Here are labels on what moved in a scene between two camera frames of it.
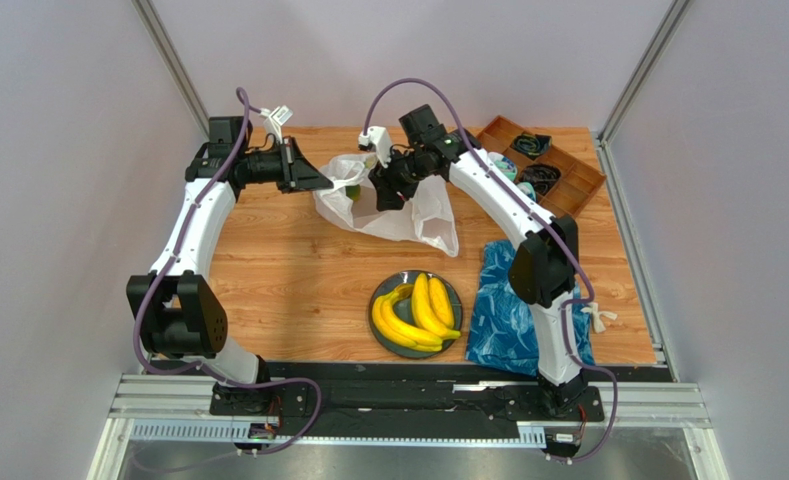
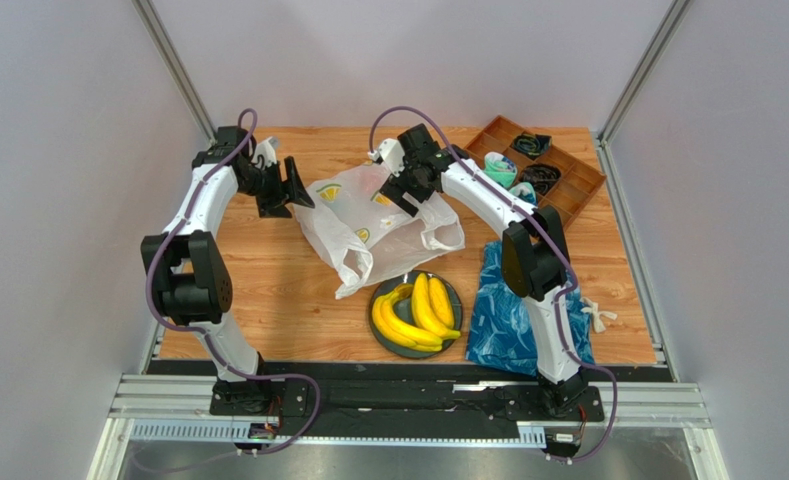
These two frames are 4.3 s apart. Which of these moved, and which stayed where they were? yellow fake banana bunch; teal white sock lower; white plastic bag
Moved: white plastic bag
Stayed: teal white sock lower; yellow fake banana bunch
